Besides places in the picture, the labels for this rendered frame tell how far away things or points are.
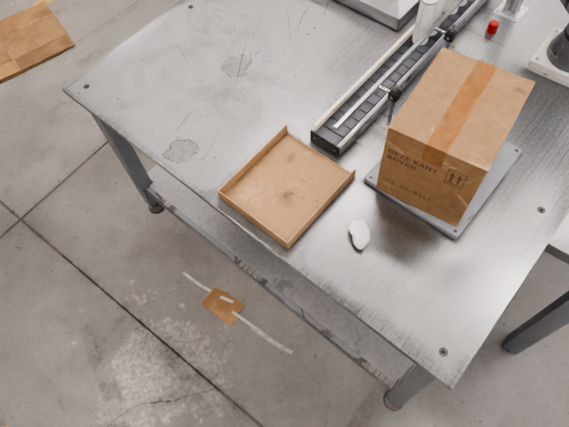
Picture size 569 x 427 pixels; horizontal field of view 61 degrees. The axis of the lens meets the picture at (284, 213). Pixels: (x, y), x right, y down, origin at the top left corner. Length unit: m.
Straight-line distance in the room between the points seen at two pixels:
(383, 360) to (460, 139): 0.95
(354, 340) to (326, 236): 0.63
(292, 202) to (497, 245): 0.56
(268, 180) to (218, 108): 0.33
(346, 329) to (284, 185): 0.69
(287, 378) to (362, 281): 0.87
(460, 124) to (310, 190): 0.45
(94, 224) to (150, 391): 0.86
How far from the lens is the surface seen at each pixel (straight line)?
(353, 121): 1.47
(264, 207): 1.36
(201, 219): 2.09
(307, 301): 1.89
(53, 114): 3.02
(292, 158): 1.45
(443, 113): 1.21
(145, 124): 1.62
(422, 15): 1.64
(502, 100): 1.27
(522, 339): 2.04
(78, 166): 2.73
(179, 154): 1.51
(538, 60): 1.79
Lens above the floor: 2.02
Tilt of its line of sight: 61 degrees down
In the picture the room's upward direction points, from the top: 7 degrees counter-clockwise
